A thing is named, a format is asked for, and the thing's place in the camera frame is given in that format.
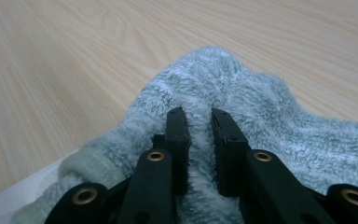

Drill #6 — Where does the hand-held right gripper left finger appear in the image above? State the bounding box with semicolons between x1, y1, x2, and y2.
117;106;191;224

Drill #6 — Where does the light blue fluffy cloth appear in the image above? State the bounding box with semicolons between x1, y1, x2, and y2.
11;45;358;224

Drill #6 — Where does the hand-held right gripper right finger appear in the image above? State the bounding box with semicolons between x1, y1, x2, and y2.
210;107;337;224

